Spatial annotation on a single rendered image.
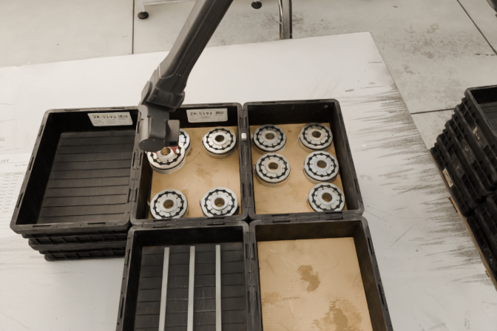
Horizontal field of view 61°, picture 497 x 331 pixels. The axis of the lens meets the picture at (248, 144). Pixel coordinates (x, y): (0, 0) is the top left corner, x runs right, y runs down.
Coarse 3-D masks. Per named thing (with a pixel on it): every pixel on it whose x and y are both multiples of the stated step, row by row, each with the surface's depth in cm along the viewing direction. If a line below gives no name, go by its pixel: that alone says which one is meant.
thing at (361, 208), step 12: (336, 108) 127; (348, 144) 119; (348, 156) 119; (252, 192) 110; (360, 192) 110; (252, 204) 108; (360, 204) 108; (252, 216) 106; (264, 216) 106; (276, 216) 106; (288, 216) 106; (300, 216) 106; (312, 216) 106
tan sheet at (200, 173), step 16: (192, 128) 136; (208, 128) 136; (192, 144) 132; (192, 160) 128; (208, 160) 128; (224, 160) 128; (160, 176) 125; (176, 176) 125; (192, 176) 125; (208, 176) 125; (224, 176) 125; (192, 192) 121; (192, 208) 118; (240, 208) 118
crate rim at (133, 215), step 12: (180, 108) 128; (192, 108) 128; (240, 108) 127; (240, 120) 124; (240, 132) 122; (240, 144) 119; (240, 156) 117; (240, 168) 114; (132, 204) 108; (132, 216) 106; (204, 216) 106; (216, 216) 106; (228, 216) 106; (240, 216) 106
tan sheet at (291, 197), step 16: (256, 128) 136; (288, 128) 136; (288, 144) 132; (256, 160) 128; (288, 160) 128; (304, 160) 128; (304, 176) 125; (256, 192) 121; (272, 192) 121; (288, 192) 121; (304, 192) 121; (256, 208) 118; (272, 208) 118; (288, 208) 118; (304, 208) 118
